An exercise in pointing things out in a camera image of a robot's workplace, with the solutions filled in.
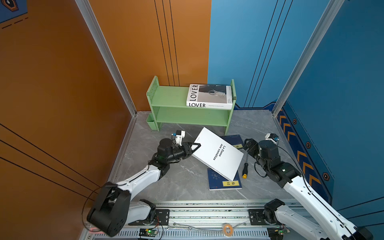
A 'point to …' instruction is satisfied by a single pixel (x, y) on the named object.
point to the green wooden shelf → (169, 105)
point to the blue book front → (217, 181)
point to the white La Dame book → (218, 154)
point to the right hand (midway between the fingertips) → (247, 144)
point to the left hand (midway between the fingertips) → (200, 145)
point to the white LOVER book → (214, 96)
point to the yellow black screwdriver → (244, 174)
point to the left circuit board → (147, 232)
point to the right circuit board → (276, 233)
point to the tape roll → (227, 230)
